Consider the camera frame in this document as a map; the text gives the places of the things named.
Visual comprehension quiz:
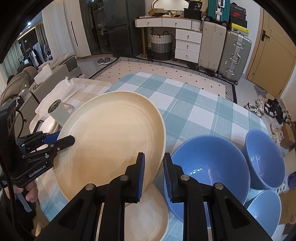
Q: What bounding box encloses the scattered pile of shoes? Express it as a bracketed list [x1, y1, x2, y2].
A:
[245, 97, 293, 144]

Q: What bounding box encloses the medium blue bowl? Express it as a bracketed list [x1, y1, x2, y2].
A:
[241, 129, 287, 190]
[164, 135, 251, 219]

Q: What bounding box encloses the black storage box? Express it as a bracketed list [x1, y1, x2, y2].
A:
[184, 9, 202, 20]

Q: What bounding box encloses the beige suitcase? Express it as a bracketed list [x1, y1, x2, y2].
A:
[198, 20, 227, 74]

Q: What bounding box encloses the grey sofa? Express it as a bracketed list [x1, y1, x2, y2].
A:
[30, 54, 81, 105]

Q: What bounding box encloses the cardboard box with cat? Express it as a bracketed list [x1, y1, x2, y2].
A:
[279, 190, 296, 232]

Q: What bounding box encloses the wooden door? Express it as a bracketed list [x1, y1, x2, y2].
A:
[245, 5, 294, 100]

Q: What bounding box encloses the checkered tablecloth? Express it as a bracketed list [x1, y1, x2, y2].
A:
[30, 72, 271, 241]

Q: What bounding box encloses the white wardrobe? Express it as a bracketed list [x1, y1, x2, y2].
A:
[67, 0, 92, 58]

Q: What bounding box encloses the brown jacket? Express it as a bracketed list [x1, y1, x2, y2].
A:
[0, 66, 35, 105]

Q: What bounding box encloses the teal suitcase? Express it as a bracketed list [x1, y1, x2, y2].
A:
[206, 0, 230, 24]

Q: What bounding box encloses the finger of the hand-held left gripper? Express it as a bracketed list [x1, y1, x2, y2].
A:
[16, 132, 60, 149]
[21, 136, 75, 163]

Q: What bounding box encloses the grey office chair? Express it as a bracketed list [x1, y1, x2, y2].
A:
[43, 44, 52, 61]

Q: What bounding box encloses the person's left hand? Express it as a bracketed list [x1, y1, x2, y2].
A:
[25, 180, 39, 203]

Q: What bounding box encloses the plain black shoe box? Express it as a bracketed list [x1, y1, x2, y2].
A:
[228, 20, 248, 29]

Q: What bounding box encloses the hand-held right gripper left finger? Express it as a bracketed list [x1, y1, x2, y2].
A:
[47, 152, 146, 241]

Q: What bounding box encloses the oval mirror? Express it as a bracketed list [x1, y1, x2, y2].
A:
[151, 0, 189, 10]

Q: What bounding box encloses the small open cardboard box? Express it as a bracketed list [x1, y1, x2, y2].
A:
[148, 7, 166, 16]

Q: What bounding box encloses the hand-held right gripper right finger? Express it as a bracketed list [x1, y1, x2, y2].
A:
[163, 153, 273, 241]

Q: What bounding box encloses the black paper bag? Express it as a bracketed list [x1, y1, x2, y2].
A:
[188, 1, 203, 11]

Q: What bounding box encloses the white round dish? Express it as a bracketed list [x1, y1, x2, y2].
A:
[37, 117, 61, 137]

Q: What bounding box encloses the yellow black shoe box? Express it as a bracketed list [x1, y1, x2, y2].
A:
[231, 27, 250, 37]

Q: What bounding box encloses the silver suitcase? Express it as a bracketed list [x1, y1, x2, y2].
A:
[217, 30, 252, 85]

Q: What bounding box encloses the light blue bowl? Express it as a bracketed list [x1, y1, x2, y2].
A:
[244, 189, 282, 241]

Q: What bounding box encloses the white plastic sheet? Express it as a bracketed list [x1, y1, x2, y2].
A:
[37, 77, 111, 116]

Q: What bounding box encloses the grey fur mat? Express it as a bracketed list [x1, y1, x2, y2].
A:
[254, 85, 269, 99]

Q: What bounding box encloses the clothes rack with garments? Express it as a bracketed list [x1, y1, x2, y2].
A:
[22, 43, 52, 67]

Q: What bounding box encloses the woven laundry basket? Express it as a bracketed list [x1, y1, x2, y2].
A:
[149, 31, 173, 61]

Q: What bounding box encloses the white curtain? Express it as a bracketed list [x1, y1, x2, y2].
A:
[44, 5, 70, 55]

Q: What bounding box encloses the black shoe box red label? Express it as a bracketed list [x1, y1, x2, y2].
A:
[229, 3, 247, 15]

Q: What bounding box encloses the dark grey refrigerator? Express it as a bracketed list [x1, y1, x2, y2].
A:
[103, 0, 146, 57]

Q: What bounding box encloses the brown cardboard box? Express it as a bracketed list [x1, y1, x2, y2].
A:
[280, 124, 295, 149]

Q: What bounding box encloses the grey mug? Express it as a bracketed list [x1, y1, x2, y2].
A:
[48, 99, 75, 127]

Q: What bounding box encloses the dark glass cabinet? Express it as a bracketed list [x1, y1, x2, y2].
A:
[79, 0, 114, 55]

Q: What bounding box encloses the cream plate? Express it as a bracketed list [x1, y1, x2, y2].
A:
[54, 91, 166, 207]
[124, 184, 169, 241]

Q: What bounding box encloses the white vanity desk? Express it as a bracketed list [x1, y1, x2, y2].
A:
[134, 16, 204, 63]

